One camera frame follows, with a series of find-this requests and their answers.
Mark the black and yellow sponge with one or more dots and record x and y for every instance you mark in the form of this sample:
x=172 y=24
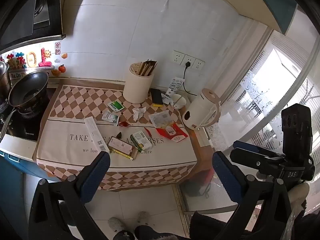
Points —
x=156 y=96

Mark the small red sauce packet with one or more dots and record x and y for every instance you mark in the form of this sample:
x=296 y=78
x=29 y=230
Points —
x=124 y=124

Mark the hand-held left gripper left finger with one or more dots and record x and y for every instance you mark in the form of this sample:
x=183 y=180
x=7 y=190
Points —
x=96 y=177

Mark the black range hood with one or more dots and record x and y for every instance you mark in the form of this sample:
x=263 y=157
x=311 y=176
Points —
x=27 y=12

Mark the person's right hand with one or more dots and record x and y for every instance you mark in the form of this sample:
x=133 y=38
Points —
x=298 y=194

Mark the dark bag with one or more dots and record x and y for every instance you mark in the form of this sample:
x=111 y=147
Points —
x=197 y=188

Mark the bundle of chopsticks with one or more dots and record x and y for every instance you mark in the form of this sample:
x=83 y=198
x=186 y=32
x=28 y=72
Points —
x=146 y=67

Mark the red wrapper strip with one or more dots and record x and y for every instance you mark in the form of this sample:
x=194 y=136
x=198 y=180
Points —
x=148 y=131

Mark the checkered tablecloth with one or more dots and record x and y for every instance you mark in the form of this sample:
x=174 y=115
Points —
x=75 y=105

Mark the white wall socket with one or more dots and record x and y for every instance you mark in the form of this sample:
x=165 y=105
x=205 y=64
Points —
x=191 y=59
x=199 y=64
x=178 y=56

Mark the brown box with yellow edge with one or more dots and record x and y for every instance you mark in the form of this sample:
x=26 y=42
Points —
x=120 y=145

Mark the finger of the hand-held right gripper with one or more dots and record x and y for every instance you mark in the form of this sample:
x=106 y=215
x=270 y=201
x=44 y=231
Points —
x=246 y=146
x=255 y=160

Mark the red seal wall sticker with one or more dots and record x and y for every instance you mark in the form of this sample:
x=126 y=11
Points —
x=57 y=48

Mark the red snack wrapper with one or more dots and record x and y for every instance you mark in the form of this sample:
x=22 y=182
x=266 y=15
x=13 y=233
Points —
x=172 y=133

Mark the red plastic bag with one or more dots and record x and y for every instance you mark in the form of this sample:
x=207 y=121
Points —
x=207 y=178

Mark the green and white sachet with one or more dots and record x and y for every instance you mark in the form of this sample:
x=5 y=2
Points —
x=115 y=105

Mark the person's right forearm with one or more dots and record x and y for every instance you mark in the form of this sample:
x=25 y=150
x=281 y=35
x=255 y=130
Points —
x=310 y=223

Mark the grey fuzzy slipper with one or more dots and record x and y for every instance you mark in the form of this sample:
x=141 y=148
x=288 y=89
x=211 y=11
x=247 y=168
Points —
x=116 y=223

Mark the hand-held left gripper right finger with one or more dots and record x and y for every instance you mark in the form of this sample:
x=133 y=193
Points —
x=226 y=177

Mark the white tissue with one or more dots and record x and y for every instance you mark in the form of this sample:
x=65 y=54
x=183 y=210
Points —
x=138 y=113

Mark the long white box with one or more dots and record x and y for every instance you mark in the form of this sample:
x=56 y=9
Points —
x=93 y=131

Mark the black wok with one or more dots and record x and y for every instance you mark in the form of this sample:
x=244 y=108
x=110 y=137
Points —
x=30 y=90

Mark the colourful felt letter decoration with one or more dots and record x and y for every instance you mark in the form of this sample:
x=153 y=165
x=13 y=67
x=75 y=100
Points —
x=32 y=58

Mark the white printed carton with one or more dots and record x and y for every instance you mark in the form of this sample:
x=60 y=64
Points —
x=173 y=86

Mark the person's dark fleece jacket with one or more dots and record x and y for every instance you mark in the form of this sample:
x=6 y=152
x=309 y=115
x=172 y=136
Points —
x=207 y=226

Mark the clear plastic bag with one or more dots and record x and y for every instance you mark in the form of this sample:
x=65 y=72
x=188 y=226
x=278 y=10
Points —
x=160 y=118

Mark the small dark scrap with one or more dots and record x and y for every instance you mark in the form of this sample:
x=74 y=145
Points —
x=120 y=135

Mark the steel pot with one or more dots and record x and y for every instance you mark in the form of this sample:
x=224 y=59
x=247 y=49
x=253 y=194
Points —
x=3 y=80

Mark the teal wall cabinet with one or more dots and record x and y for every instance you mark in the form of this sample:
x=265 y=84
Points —
x=275 y=2

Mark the cream electric kettle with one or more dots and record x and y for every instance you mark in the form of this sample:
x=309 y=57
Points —
x=200 y=110

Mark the white sachet with green print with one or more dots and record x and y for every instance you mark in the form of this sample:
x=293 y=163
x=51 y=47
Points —
x=110 y=117

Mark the window with floral decal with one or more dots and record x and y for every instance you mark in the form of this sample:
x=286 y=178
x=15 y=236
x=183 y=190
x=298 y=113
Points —
x=250 y=120

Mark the green and white medicine box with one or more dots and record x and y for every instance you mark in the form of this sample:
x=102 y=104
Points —
x=141 y=141

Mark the white bowl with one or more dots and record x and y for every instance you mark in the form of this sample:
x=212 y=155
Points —
x=179 y=102

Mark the cream chopstick holder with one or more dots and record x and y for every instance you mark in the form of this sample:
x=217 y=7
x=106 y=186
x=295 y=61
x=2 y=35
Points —
x=137 y=87

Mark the blue kitchen cabinet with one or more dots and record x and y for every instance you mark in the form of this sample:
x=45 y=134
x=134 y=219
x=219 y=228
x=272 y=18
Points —
x=15 y=180

